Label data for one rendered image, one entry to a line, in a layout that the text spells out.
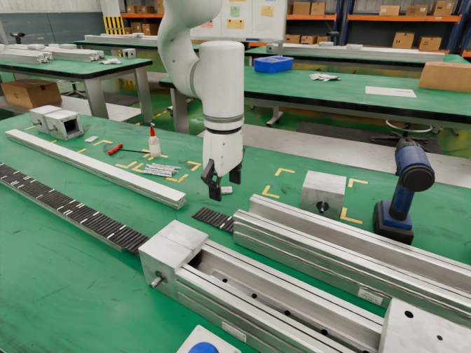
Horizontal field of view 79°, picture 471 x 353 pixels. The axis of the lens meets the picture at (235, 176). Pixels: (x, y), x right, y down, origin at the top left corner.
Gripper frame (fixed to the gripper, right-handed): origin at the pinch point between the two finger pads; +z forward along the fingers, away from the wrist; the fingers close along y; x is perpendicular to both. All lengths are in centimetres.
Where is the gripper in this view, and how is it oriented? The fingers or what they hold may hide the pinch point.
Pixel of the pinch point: (225, 186)
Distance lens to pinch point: 68.8
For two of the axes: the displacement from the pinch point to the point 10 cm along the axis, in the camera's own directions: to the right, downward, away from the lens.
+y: -5.3, 4.4, -7.3
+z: 0.1, 8.6, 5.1
